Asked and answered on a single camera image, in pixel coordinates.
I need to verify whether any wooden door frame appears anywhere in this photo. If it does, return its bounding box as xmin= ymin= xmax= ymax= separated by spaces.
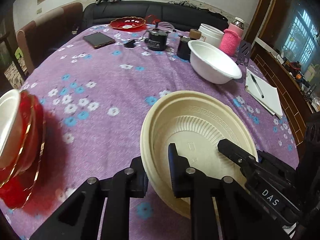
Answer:
xmin=244 ymin=0 xmax=281 ymax=55

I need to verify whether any black pen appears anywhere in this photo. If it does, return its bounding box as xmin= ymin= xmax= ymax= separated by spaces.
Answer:
xmin=250 ymin=74 xmax=265 ymax=99

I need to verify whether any white plastic tub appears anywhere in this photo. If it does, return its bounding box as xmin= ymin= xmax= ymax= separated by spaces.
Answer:
xmin=198 ymin=23 xmax=225 ymax=48

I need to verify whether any white notebook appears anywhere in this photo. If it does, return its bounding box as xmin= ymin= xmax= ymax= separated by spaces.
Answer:
xmin=244 ymin=67 xmax=283 ymax=119

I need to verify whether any black phone stand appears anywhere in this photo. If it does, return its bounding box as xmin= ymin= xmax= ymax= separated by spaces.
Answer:
xmin=236 ymin=40 xmax=252 ymax=66

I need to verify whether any black leather sofa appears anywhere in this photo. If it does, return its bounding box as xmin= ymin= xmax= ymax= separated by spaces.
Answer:
xmin=82 ymin=1 xmax=229 ymax=30

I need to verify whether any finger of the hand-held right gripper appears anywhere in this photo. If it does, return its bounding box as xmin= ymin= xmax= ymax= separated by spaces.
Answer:
xmin=256 ymin=150 xmax=298 ymax=175
xmin=217 ymin=138 xmax=259 ymax=178

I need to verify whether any brown tape roll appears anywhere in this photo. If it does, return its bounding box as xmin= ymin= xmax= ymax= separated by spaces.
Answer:
xmin=189 ymin=29 xmax=202 ymax=41

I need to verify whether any black cylindrical device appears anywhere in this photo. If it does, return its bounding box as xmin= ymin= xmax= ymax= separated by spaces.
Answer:
xmin=146 ymin=28 xmax=171 ymax=52

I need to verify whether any brown armchair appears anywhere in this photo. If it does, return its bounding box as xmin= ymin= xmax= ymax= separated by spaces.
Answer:
xmin=16 ymin=2 xmax=84 ymax=73

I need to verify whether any window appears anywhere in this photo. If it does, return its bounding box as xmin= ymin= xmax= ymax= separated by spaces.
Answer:
xmin=282 ymin=7 xmax=320 ymax=67

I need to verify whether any pink knitted bottle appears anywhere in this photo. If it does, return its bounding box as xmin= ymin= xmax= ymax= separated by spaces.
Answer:
xmin=219 ymin=17 xmax=244 ymax=56

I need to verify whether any white paper bowl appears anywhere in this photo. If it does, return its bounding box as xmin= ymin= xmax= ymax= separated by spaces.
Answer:
xmin=0 ymin=89 xmax=22 ymax=169
xmin=187 ymin=40 xmax=242 ymax=85

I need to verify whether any wooden sideboard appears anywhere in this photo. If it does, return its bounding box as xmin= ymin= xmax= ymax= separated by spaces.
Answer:
xmin=252 ymin=36 xmax=320 ymax=153

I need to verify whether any large red plate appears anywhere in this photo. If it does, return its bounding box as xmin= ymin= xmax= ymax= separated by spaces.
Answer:
xmin=0 ymin=97 xmax=48 ymax=210

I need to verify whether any small red plate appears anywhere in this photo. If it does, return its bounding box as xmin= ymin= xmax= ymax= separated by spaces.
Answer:
xmin=110 ymin=17 xmax=147 ymax=32

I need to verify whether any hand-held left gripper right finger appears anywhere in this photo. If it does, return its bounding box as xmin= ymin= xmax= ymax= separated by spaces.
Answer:
xmin=167 ymin=143 xmax=292 ymax=240

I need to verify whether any black smartphone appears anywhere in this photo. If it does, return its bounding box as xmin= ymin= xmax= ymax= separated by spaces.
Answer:
xmin=83 ymin=32 xmax=116 ymax=49

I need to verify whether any small black box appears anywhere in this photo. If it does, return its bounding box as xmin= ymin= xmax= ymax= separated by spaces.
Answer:
xmin=177 ymin=36 xmax=192 ymax=61

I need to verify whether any purple floral tablecloth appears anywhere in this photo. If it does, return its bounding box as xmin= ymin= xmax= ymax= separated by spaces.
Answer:
xmin=0 ymin=24 xmax=300 ymax=240

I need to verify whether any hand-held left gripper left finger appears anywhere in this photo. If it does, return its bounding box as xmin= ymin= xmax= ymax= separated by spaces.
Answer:
xmin=29 ymin=156 xmax=149 ymax=240

